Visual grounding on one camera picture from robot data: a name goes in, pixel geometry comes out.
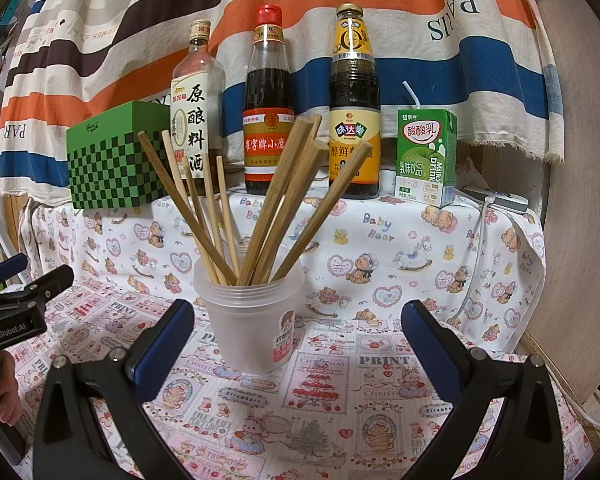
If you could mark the white drinking straw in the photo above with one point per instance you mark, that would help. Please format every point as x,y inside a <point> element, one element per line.
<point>411,95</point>

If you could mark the grey power bank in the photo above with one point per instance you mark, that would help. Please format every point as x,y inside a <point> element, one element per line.
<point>505,200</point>

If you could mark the bunch of wooden chopsticks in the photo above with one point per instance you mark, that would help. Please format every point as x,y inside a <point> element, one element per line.
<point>280,200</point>

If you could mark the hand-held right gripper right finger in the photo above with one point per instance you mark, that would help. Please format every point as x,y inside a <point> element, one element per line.
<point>430,350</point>

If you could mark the clear cooking wine bottle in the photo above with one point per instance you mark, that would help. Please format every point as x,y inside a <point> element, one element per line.
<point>192,110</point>

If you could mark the green checkered box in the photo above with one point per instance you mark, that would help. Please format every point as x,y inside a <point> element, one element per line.
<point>110,170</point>

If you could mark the person's left hand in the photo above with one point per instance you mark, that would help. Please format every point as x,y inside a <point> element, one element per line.
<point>6,390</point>

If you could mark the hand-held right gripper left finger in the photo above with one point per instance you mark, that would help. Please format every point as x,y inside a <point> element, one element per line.
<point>165,350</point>

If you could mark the yellow label oyster sauce bottle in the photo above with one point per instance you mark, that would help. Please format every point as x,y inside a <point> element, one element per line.
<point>355,95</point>

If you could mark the striped backdrop cloth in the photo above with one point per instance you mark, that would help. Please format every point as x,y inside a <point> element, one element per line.
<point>380,35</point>

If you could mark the white bear print cloth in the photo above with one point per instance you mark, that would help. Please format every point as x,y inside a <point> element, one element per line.
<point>405,280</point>

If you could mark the round wooden board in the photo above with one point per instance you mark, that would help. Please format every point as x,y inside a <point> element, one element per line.
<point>580,210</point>

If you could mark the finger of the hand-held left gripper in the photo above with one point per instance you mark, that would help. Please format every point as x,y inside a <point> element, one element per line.
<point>10,266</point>
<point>55,280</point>

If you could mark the pink strawberry print cloth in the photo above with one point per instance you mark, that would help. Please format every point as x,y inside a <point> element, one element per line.
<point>330,410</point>

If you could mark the translucent plastic cup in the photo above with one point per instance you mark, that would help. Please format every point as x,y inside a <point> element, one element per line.
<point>240,330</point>

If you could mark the red cap sesame oil bottle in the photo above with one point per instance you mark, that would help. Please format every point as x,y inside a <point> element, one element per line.
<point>267,95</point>

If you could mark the green milk drink carton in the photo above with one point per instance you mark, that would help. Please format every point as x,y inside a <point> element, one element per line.
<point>422,160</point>

